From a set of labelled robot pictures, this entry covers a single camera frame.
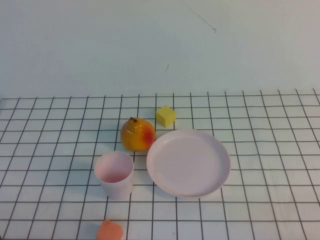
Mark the pale pink plastic cup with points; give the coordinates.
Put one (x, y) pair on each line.
(117, 190)

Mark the pale pink round plate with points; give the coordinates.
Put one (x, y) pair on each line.
(187, 165)

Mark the yellow foam cube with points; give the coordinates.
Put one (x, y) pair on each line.
(165, 116)

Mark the yellow orange toy pear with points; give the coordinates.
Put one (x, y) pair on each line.
(133, 138)

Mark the white black grid tablecloth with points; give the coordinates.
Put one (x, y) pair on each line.
(262, 150)

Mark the orange foam block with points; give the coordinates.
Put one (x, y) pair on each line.
(110, 231)

